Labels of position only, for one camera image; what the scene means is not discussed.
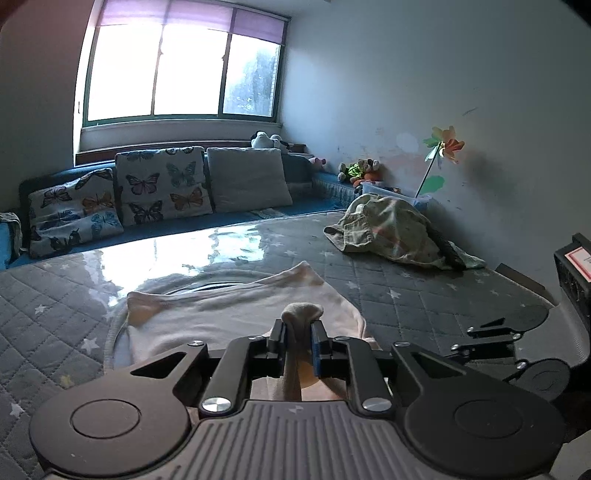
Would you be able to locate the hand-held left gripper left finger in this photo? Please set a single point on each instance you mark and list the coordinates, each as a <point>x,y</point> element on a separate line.
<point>278,344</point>

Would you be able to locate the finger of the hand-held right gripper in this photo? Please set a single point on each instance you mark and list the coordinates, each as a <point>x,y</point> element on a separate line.
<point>494,333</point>
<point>485,351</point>

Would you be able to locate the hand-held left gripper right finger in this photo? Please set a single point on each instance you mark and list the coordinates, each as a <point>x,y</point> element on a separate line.
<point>316,348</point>

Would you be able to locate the cream shirt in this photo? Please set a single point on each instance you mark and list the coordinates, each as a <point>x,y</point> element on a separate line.
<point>221,309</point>

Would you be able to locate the round dark basin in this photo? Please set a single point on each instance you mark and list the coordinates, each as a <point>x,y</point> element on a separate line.
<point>217,285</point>

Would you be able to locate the grey quilted star mat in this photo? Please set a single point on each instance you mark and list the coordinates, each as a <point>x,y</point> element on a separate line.
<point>415,300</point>

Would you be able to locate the green patterned clothing pile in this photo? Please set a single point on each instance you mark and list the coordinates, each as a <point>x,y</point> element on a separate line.
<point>392,226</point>

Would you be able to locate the light grey pillow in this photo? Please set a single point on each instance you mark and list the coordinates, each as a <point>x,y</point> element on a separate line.
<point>249,180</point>

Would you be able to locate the clear plastic container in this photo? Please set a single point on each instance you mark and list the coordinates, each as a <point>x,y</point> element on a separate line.
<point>383,189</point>

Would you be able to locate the dark grey cushion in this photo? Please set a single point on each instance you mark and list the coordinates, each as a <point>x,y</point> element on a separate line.
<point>298,168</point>

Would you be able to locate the blue sofa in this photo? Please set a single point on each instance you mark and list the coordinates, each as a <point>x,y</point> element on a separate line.
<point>138,233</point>

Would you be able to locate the brown and green plush toys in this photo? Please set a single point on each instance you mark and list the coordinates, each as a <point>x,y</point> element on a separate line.
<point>362,170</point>

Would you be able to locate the small pink plush toy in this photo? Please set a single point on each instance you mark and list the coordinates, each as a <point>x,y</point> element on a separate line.
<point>317,161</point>

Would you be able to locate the butterfly print pillow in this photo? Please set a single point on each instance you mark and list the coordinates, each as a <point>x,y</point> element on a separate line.
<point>161,189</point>
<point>69,217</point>

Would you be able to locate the colourful pinwheel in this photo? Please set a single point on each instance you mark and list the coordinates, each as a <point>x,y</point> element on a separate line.
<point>445,145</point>

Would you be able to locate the white plush toy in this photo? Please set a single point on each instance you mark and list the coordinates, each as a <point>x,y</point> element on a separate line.
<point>265,141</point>

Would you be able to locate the window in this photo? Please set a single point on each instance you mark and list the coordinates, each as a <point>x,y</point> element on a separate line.
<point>184,74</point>

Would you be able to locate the blue fabric bag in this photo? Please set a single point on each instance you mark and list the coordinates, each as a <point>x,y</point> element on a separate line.
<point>9,244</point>

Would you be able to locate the purple roller blind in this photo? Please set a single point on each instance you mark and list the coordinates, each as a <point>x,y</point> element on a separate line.
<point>194,14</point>

